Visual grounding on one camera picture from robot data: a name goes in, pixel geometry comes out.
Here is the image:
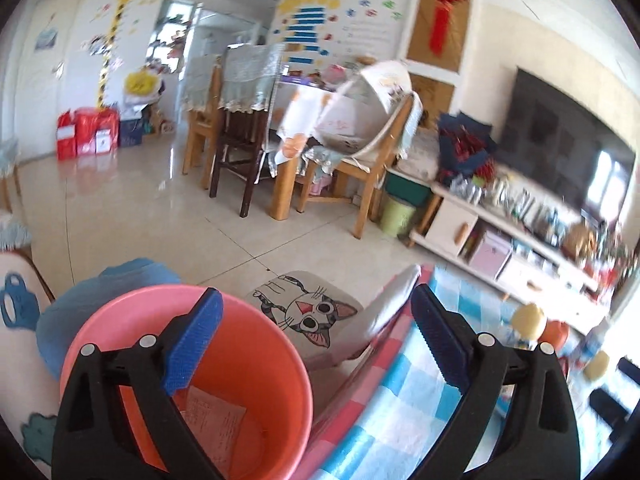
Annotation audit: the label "pink paper receipt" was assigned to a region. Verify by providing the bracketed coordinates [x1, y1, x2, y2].
[181, 386, 246, 478]

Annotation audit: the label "pink plastic trash bucket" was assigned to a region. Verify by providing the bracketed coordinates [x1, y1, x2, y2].
[60, 284, 312, 479]

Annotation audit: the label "green trash bin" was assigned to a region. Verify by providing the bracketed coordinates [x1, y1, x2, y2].
[378, 195, 416, 237]

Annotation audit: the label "white cartoon sofa cover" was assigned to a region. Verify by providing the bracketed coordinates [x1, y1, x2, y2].
[1, 252, 60, 479]

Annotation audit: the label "small yellow pear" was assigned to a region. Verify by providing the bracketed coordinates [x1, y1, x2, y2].
[582, 350, 611, 382]

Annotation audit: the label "red apple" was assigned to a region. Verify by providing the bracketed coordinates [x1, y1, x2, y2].
[538, 320, 570, 353]

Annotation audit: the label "large yellow pear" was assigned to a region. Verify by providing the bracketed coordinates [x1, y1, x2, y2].
[510, 302, 547, 341]

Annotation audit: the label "blue checkered tablecloth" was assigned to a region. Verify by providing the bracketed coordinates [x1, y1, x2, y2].
[290, 263, 622, 480]

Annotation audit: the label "white TV cabinet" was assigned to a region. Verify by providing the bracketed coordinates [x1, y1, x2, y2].
[408, 183, 608, 334]

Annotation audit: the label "pink storage box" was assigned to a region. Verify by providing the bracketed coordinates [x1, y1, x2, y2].
[469, 231, 512, 278]

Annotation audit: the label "dark blue flower bouquet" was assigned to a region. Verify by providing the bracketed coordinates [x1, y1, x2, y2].
[436, 112, 497, 185]

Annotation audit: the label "red gift boxes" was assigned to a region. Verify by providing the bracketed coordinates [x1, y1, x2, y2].
[55, 107, 119, 160]

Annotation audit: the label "black flat screen television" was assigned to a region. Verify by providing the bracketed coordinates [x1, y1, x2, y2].
[496, 68, 636, 222]

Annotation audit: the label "light wooden chair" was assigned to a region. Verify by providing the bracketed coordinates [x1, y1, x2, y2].
[182, 55, 222, 190]

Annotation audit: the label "yellow plastic bag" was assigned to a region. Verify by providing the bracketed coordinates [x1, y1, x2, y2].
[124, 68, 162, 98]

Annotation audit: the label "wooden chair with cover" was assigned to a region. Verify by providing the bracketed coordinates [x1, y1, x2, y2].
[296, 60, 421, 238]

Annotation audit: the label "dining table with cloth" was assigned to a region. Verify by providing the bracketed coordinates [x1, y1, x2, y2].
[268, 82, 356, 221]

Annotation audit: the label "dark wooden chair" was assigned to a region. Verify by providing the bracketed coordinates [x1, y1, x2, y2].
[208, 44, 284, 218]

